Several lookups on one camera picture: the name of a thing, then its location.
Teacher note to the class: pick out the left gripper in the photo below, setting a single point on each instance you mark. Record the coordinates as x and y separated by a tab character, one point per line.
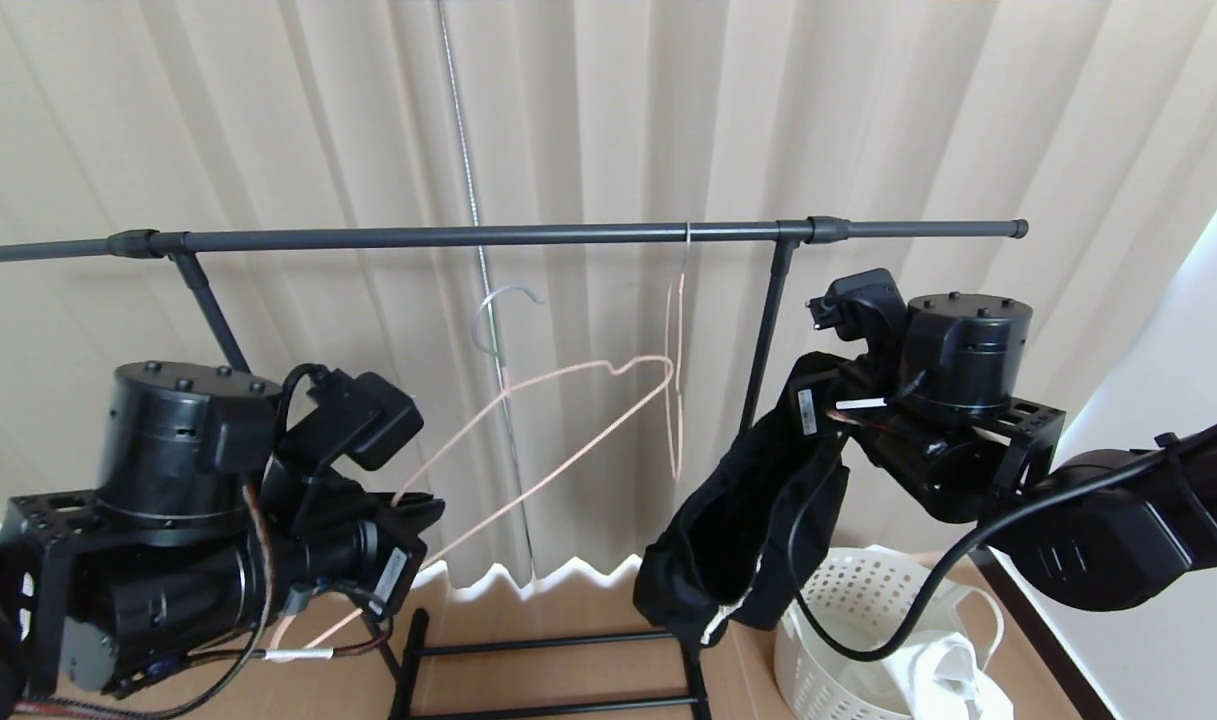
368	560

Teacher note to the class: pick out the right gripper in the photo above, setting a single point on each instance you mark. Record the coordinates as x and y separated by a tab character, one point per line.
806	410

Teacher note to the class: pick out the black shorts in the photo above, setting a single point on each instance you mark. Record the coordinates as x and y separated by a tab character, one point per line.
738	520

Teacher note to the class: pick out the pink clothes hanger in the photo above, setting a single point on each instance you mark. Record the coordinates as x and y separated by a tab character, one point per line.
568	461
680	380

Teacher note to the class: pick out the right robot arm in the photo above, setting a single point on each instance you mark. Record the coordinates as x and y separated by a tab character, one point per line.
1118	540

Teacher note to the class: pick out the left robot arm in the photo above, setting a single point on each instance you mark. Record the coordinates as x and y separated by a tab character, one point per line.
168	440

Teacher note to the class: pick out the white laundry basket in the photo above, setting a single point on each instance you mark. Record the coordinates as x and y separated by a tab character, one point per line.
858	600

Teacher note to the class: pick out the black clothes rack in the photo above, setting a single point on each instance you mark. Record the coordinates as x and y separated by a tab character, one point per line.
468	238

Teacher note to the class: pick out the white garment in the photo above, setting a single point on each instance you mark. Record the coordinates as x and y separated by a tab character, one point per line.
943	680

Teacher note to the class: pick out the silver curtain wand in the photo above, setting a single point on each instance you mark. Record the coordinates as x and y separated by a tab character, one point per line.
463	150

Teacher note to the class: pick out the beige curtain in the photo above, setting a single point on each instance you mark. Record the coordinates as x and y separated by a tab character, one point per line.
268	120

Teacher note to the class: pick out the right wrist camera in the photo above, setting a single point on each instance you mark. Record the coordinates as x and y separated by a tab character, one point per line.
868	300

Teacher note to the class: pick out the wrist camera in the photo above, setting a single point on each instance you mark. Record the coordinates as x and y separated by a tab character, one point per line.
378	420
868	300

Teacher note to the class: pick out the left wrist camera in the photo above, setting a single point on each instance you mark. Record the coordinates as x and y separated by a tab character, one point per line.
378	420

